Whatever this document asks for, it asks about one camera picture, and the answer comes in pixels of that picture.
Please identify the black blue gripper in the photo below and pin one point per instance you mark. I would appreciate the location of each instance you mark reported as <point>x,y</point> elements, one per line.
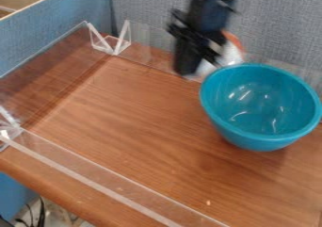
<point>197,31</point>

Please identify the white brown toy mushroom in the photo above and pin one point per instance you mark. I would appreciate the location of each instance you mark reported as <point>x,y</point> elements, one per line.
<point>229,54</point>

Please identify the blue plastic bowl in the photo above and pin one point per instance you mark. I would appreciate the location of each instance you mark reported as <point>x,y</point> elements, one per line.
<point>260,106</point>

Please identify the clear acrylic barrier frame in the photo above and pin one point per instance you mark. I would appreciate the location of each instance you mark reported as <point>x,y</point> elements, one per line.
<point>104,133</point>

